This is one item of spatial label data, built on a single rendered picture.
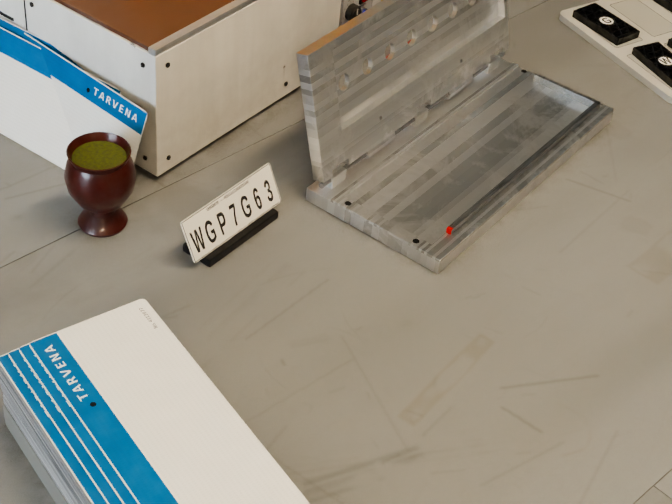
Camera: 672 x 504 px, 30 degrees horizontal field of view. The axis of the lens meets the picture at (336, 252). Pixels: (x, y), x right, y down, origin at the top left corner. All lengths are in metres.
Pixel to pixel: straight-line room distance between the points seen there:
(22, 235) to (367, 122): 0.45
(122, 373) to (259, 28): 0.59
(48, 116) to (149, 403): 0.56
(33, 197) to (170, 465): 0.55
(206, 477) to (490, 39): 0.90
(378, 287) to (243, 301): 0.16
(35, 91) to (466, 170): 0.57
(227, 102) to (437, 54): 0.30
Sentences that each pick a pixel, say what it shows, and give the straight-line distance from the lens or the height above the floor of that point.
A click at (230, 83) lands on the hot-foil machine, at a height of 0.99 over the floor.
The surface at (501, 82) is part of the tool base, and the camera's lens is 1.85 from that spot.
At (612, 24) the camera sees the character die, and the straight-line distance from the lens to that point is 2.04.
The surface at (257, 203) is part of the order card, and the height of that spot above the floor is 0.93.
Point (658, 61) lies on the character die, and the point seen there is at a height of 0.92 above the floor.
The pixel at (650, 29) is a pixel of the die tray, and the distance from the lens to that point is 2.07.
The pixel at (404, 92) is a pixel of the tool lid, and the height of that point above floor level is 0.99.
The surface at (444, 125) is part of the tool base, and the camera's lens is 1.74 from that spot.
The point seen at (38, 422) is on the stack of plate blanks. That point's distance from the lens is 1.22.
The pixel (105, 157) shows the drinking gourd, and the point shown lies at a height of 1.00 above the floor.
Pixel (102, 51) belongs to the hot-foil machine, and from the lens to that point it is 1.59.
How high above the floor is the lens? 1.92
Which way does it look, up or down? 41 degrees down
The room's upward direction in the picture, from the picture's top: 6 degrees clockwise
